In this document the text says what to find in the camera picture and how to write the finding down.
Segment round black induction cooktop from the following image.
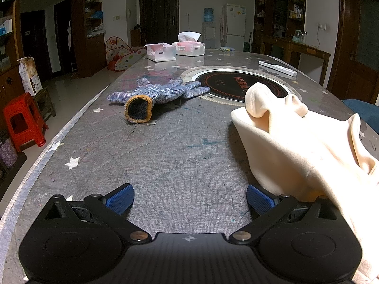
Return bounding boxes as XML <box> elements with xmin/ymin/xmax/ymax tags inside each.
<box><xmin>181</xmin><ymin>66</ymin><xmax>302</xmax><ymax>105</ymax></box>

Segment pink white tissue box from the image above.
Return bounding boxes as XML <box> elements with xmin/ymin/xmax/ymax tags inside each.
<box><xmin>172</xmin><ymin>41</ymin><xmax>206</xmax><ymax>57</ymax></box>
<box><xmin>144</xmin><ymin>43</ymin><xmax>176</xmax><ymax>62</ymax></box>

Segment polka dot play tent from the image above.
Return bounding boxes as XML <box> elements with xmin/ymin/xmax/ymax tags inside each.
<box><xmin>105</xmin><ymin>36</ymin><xmax>147</xmax><ymax>72</ymax></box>

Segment dark wooden entrance door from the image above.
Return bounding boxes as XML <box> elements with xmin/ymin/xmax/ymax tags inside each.
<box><xmin>139</xmin><ymin>0</ymin><xmax>180</xmax><ymax>46</ymax></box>

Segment white refrigerator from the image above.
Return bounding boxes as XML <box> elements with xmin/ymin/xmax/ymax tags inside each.
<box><xmin>222</xmin><ymin>3</ymin><xmax>247</xmax><ymax>50</ymax></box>

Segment wooden shelf cabinet with bags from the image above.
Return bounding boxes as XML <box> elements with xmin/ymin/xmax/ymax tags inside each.
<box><xmin>71</xmin><ymin>0</ymin><xmax>107</xmax><ymax>78</ymax></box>

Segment wooden shelf cabinet with boxes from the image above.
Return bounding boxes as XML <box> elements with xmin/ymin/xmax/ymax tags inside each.
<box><xmin>254</xmin><ymin>0</ymin><xmax>307</xmax><ymax>54</ymax></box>

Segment purple patterned pot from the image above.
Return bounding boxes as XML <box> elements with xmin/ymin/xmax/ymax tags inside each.
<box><xmin>0</xmin><ymin>137</ymin><xmax>18</xmax><ymax>168</ymax></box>

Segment white hanging umbrella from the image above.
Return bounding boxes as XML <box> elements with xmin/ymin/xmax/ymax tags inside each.
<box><xmin>66</xmin><ymin>20</ymin><xmax>73</xmax><ymax>53</ymax></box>

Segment blue knit work glove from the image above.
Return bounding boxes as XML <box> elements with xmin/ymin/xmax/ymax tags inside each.
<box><xmin>107</xmin><ymin>77</ymin><xmax>211</xmax><ymax>124</ymax></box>

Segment small wooden stool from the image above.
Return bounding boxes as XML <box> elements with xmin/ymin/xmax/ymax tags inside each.
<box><xmin>32</xmin><ymin>86</ymin><xmax>57</xmax><ymax>122</ymax></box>

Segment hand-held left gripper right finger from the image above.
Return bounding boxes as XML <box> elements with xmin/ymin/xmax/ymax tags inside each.
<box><xmin>229</xmin><ymin>184</ymin><xmax>344</xmax><ymax>244</ymax></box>

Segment white power strip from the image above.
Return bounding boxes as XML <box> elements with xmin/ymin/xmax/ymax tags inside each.
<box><xmin>259</xmin><ymin>60</ymin><xmax>298</xmax><ymax>78</ymax></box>

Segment white plastic bag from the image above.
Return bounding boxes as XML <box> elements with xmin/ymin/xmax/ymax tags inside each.
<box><xmin>88</xmin><ymin>22</ymin><xmax>107</xmax><ymax>38</ymax></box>

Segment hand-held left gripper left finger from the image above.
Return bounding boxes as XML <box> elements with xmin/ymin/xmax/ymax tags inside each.
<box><xmin>44</xmin><ymin>183</ymin><xmax>149</xmax><ymax>244</ymax></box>

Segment white water dispenser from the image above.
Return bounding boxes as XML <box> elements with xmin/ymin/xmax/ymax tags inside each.
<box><xmin>202</xmin><ymin>22</ymin><xmax>216</xmax><ymax>49</ymax></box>

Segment open white tissue pack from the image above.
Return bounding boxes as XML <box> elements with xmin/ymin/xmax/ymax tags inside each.
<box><xmin>177</xmin><ymin>31</ymin><xmax>202</xmax><ymax>44</ymax></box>

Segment tall wooden bookshelf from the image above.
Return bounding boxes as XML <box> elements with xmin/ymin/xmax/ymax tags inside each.
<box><xmin>0</xmin><ymin>0</ymin><xmax>26</xmax><ymax>107</ymax></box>

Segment dark wooden side table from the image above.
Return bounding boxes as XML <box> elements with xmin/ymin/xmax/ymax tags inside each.
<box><xmin>260</xmin><ymin>34</ymin><xmax>332</xmax><ymax>86</ymax></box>

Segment red plastic stool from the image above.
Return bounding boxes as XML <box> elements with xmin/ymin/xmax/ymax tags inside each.
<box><xmin>3</xmin><ymin>92</ymin><xmax>47</xmax><ymax>152</ymax></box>

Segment cream fleece garment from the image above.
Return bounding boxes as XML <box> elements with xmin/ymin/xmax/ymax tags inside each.
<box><xmin>230</xmin><ymin>82</ymin><xmax>379</xmax><ymax>275</ymax></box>

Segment white brown paper sack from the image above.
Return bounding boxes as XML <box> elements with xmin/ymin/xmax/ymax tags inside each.
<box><xmin>17</xmin><ymin>56</ymin><xmax>43</xmax><ymax>96</ymax></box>

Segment blue sofa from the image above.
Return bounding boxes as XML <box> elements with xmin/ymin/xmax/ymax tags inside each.
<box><xmin>342</xmin><ymin>99</ymin><xmax>379</xmax><ymax>118</ymax></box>

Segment wooden door with glass pane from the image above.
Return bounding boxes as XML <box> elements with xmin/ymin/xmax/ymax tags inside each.
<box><xmin>327</xmin><ymin>0</ymin><xmax>379</xmax><ymax>107</ymax></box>

